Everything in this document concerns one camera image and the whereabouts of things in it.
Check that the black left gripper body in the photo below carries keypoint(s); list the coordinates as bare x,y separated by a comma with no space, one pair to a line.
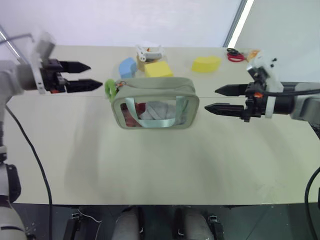
51,75

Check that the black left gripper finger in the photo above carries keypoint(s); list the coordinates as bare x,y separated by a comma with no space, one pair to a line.
75,67
85,85

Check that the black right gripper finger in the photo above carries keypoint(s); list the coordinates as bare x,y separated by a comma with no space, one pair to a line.
225,109
232,90

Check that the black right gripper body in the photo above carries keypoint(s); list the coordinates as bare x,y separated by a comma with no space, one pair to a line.
255,107

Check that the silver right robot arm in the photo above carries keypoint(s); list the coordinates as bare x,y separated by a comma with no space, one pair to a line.
305,105

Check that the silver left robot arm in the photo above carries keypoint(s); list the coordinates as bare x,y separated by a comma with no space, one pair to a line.
10,77

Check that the clear green toiletry bag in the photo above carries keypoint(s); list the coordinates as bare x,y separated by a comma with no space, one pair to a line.
160,86

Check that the green zipper pull charm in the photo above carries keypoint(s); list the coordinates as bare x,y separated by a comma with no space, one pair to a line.
109,88

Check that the yellow curved foam sponge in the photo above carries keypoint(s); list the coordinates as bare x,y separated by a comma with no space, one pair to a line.
206,64

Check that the orange small item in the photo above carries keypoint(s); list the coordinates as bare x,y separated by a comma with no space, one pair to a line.
252,53

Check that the blue foam sponge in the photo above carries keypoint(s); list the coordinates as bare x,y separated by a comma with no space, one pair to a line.
127,67

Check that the thin metal rod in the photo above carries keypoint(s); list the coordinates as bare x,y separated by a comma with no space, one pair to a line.
10,46

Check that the grey cloth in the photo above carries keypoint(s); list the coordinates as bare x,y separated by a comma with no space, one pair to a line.
157,111

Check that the white plastic clip tool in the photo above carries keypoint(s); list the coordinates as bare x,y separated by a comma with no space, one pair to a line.
150,54

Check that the yellow foam block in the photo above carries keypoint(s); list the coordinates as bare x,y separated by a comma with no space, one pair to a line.
158,69

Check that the grey rounded robot leg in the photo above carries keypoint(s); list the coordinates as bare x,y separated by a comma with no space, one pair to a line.
196,225
127,223

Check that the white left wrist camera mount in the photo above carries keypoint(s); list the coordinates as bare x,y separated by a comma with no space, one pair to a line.
43,48

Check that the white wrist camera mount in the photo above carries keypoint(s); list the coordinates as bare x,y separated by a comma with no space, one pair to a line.
268,67
43,48

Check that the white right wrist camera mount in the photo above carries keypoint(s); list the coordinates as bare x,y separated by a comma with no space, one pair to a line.
268,67

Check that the grey window frame post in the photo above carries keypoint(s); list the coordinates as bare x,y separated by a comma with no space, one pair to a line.
237,23

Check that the black bracket under table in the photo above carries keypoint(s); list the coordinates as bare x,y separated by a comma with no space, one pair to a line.
216,227
72,226

